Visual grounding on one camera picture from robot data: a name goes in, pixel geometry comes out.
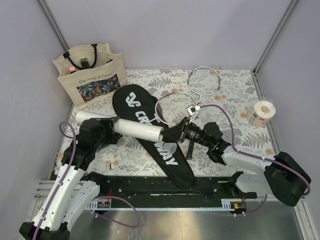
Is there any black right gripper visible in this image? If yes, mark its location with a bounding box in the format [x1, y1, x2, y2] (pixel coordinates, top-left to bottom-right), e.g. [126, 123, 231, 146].
[160, 116, 212, 148]

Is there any white shuttlecock tube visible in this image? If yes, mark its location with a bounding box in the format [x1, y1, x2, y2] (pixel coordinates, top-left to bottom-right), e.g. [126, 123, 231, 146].
[75, 110, 164, 143]

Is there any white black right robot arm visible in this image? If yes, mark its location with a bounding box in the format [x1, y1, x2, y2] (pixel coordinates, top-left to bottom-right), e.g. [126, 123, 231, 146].
[161, 118, 311, 207]

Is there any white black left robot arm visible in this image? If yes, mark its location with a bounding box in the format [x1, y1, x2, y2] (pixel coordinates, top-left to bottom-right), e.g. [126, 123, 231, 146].
[19, 117, 121, 240]

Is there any white racket near bag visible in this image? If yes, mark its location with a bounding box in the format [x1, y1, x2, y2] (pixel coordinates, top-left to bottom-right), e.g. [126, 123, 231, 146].
[132, 91, 197, 133]

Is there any black Crossway racket bag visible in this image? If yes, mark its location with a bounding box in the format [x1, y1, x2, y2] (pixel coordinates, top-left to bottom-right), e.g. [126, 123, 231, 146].
[112, 84, 196, 189]

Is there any beige floral tote bag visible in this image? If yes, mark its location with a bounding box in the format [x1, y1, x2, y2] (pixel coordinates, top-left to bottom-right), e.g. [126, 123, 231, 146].
[53, 43, 129, 110]

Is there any white racket far right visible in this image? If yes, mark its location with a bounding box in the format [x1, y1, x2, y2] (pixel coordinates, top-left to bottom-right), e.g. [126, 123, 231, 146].
[185, 65, 223, 161]

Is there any pink capped bottle in tote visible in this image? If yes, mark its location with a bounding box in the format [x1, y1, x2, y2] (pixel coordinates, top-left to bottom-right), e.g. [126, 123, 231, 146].
[69, 66, 77, 74]

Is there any dark bottle in tote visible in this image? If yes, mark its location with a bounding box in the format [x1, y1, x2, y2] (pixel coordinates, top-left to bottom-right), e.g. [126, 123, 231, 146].
[80, 58, 91, 70]

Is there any wrapped toilet paper roll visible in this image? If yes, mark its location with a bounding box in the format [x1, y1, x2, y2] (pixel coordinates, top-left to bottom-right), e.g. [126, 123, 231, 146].
[246, 99, 276, 128]

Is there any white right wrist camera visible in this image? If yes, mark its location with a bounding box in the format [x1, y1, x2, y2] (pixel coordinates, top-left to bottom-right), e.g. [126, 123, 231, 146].
[187, 105, 201, 116]

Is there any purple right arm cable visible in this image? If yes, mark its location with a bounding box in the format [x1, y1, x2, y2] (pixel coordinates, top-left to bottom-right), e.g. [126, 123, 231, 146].
[198, 104, 312, 218]

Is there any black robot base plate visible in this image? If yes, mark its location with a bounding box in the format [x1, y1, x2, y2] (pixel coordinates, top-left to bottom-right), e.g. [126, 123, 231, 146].
[49, 171, 258, 210]

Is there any aluminium frame rail front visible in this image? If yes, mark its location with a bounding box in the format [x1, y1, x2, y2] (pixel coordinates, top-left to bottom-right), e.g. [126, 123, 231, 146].
[32, 181, 307, 216]

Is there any aluminium frame post left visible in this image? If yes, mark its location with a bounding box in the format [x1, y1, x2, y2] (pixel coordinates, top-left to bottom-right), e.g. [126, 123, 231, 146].
[36, 0, 69, 52]

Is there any aluminium frame post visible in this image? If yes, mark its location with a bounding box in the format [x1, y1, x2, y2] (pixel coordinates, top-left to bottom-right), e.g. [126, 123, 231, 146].
[36, 0, 69, 52]
[253, 0, 300, 75]

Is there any aluminium frame post right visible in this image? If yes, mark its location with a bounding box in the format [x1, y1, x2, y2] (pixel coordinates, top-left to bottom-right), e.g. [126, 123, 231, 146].
[253, 0, 300, 75]

